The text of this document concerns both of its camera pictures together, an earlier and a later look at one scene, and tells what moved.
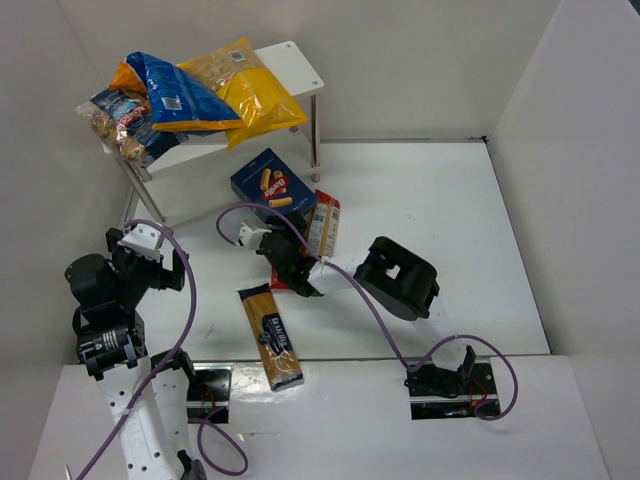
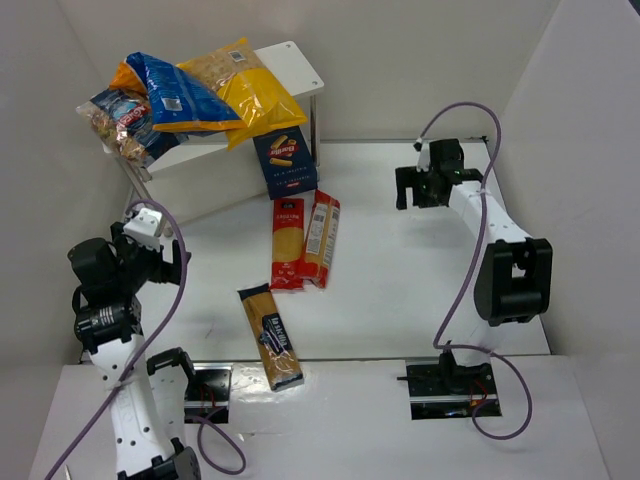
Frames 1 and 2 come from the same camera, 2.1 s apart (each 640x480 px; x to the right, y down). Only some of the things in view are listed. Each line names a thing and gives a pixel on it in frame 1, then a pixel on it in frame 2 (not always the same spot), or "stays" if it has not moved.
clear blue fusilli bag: [122, 121] stays
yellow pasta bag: [264, 104] stays
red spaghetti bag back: [323, 225] stays
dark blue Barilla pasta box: [269, 183] to [286, 163]
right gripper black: [279, 236] to [417, 185]
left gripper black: [167, 273] stays
